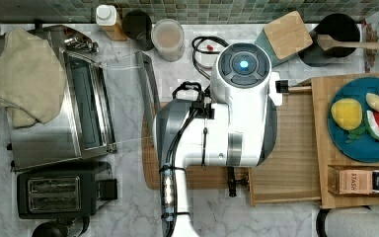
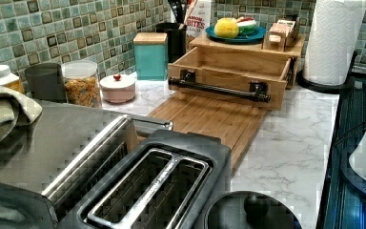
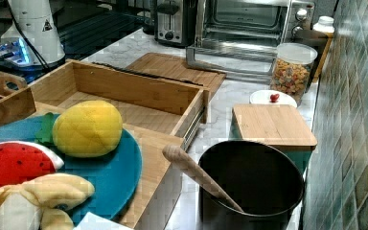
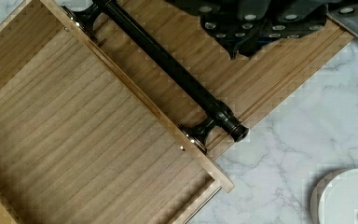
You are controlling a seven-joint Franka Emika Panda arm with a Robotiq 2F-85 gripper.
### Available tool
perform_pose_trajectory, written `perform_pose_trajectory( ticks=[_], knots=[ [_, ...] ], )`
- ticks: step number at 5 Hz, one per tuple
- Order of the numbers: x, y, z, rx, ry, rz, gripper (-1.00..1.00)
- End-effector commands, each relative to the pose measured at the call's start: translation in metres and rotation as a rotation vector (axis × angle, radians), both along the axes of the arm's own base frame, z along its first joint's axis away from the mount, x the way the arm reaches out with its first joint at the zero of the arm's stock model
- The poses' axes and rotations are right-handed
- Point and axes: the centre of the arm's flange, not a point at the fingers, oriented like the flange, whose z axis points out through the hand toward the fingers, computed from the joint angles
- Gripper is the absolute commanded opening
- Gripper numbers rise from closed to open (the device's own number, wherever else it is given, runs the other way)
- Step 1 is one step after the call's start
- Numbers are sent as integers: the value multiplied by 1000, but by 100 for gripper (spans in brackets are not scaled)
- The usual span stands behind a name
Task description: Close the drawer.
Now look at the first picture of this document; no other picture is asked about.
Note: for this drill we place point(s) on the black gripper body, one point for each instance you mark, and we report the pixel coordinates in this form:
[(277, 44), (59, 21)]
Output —
[(232, 182)]

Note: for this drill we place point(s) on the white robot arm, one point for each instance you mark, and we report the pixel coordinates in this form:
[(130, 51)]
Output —
[(237, 128)]

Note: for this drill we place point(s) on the wooden drawer cabinet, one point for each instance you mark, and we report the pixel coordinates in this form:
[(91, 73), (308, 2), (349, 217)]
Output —
[(334, 148)]

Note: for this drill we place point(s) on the tea box tray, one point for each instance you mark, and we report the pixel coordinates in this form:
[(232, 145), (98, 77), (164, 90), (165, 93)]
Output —
[(353, 182)]

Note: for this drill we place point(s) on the paper towel roll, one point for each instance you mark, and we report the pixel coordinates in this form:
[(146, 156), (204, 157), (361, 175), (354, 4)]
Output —
[(347, 222)]

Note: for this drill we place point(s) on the teal round plate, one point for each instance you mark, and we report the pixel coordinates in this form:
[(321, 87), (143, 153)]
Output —
[(365, 148)]

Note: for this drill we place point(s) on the cereal jar with lid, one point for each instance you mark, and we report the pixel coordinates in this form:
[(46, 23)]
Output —
[(168, 37)]

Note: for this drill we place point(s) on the black kettle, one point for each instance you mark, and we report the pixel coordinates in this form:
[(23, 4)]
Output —
[(67, 227)]

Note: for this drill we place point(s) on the wooden spoon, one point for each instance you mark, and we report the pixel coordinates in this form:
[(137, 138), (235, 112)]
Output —
[(326, 42)]

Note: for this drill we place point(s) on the dark cylindrical canister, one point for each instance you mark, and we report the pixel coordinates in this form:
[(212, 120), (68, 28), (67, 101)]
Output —
[(137, 26)]

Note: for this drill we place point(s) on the black utensil pot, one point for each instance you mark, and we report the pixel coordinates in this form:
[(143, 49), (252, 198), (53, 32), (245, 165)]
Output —
[(338, 26)]

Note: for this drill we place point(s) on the black toaster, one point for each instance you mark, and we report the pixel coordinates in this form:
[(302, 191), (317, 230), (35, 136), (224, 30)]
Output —
[(69, 190)]

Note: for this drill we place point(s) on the stainless toaster oven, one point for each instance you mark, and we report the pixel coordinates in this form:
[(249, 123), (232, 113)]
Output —
[(84, 127)]

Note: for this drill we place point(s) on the white lid bottle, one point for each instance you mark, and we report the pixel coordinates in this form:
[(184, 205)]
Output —
[(108, 19)]

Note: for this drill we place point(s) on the beige cloth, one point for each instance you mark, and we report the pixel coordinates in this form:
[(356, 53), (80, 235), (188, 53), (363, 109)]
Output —
[(32, 79)]

